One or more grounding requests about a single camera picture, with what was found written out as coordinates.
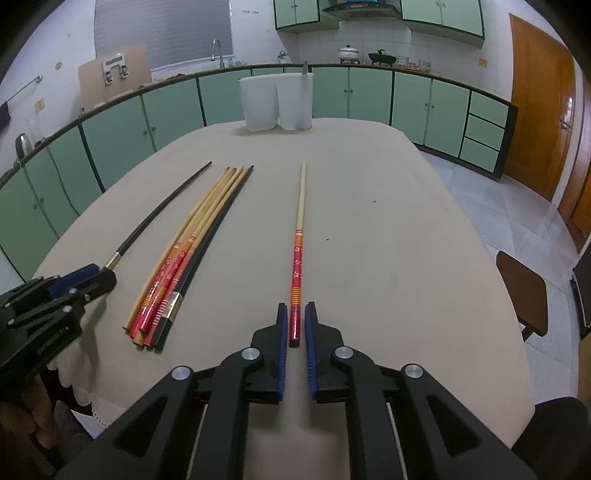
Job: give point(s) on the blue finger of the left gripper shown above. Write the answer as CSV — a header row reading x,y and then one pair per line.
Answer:
x,y
63,284

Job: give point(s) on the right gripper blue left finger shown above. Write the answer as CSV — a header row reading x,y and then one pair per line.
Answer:
x,y
282,327

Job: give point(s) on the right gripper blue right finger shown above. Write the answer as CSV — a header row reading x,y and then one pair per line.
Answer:
x,y
310,320

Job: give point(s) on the white twin utensil holder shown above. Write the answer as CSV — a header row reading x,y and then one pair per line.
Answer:
x,y
277,100

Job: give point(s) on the plain wooden chopstick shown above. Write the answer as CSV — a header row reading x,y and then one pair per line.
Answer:
x,y
127,324

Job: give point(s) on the person's left hand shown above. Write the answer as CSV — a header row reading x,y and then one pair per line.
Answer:
x,y
30,413

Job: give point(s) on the green lower cabinets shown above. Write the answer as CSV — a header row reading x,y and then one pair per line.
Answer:
x,y
51,186

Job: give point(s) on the green cabinets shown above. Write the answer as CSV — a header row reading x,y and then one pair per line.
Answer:
x,y
51,186
462,16

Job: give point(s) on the steel electric kettle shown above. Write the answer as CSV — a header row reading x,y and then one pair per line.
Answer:
x,y
23,146

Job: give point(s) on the dark hanging towel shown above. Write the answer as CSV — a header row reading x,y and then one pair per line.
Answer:
x,y
5,117

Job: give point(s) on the brown water dispenser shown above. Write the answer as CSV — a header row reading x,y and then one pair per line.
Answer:
x,y
113,75

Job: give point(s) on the brown wooden stool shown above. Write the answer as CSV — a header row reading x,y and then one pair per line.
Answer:
x,y
528,293

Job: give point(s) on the steel sink faucet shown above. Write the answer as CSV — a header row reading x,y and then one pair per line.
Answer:
x,y
216,53

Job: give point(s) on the white cooking pot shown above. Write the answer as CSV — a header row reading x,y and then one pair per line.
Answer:
x,y
349,55

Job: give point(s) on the black wok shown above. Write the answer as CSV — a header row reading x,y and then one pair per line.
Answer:
x,y
382,58

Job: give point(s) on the grey window blind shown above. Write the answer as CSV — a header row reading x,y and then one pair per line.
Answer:
x,y
173,31

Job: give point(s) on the range hood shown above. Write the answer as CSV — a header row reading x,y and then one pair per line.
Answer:
x,y
350,10

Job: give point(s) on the brown wooden door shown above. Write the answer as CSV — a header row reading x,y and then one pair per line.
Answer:
x,y
544,92

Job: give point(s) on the green upper cabinets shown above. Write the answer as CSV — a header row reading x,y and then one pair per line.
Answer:
x,y
462,16

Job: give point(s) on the steel towel rail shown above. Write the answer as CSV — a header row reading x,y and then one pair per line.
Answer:
x,y
38,79

